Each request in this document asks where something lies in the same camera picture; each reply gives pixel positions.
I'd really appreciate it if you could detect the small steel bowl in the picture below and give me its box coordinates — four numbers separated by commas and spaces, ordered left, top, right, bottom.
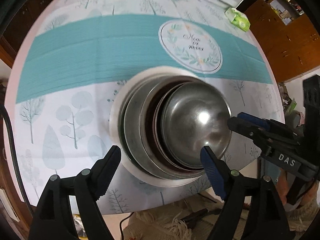
161, 82, 231, 168

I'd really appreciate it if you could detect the large steel bowl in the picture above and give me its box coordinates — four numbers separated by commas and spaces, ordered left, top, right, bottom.
123, 76, 201, 180

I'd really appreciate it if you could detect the green plate white rim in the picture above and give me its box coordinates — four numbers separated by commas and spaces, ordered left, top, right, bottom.
109, 66, 200, 188

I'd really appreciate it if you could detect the pink steel bowl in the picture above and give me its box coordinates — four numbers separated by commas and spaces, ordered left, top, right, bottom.
139, 76, 204, 178

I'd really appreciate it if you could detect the white patterned plate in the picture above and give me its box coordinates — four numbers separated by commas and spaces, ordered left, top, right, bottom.
119, 75, 177, 179

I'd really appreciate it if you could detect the brown wooden cabinet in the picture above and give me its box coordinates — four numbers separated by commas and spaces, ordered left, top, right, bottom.
240, 0, 319, 82

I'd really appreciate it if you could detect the green tissue pack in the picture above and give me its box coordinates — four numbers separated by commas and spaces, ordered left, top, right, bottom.
225, 8, 251, 32

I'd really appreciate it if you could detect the black cable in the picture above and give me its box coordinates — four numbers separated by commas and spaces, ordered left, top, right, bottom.
0, 103, 33, 213

